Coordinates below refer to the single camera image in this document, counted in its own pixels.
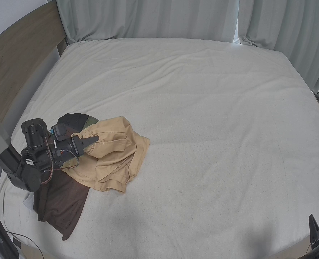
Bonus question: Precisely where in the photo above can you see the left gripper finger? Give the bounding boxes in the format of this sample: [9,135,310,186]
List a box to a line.
[78,135,100,149]

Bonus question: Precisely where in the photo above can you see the white garment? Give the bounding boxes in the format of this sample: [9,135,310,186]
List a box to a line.
[23,193,37,211]

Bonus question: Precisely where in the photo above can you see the brown shorts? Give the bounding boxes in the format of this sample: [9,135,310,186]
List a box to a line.
[33,127,91,241]

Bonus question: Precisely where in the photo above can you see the green garment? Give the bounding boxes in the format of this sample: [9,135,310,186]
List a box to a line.
[79,115,100,131]

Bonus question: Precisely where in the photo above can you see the pale green curtain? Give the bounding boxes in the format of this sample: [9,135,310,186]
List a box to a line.
[238,0,319,93]
[53,0,242,45]

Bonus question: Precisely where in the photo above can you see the black cable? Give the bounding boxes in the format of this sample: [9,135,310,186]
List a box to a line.
[3,230,45,259]

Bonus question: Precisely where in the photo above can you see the tan shorts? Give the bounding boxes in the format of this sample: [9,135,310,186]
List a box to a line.
[65,116,151,194]

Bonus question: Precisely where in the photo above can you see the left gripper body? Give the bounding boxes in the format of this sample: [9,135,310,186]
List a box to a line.
[51,135,86,165]

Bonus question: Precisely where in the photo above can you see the bed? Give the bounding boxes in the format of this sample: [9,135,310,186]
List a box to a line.
[0,0,319,259]

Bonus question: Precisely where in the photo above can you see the black garment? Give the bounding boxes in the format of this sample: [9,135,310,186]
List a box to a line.
[58,113,89,131]

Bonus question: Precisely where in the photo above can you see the window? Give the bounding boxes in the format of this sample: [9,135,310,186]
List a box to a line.
[233,10,240,44]

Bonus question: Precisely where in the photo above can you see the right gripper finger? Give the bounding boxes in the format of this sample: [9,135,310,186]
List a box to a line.
[309,213,319,250]

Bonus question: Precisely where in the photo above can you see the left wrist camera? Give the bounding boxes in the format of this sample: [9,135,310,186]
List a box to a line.
[52,124,68,142]

